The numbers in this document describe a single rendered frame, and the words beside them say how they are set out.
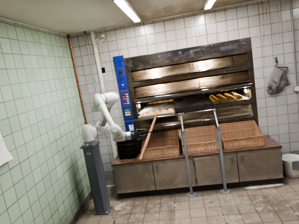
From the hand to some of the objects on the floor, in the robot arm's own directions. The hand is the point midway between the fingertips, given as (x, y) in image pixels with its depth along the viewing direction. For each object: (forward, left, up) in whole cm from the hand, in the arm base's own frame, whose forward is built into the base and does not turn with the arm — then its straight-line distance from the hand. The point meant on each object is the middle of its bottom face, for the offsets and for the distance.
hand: (149, 133), depth 280 cm
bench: (+38, +111, -119) cm, 167 cm away
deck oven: (+33, +234, -119) cm, 265 cm away
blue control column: (-64, +226, -119) cm, 264 cm away
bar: (+22, +89, -119) cm, 150 cm away
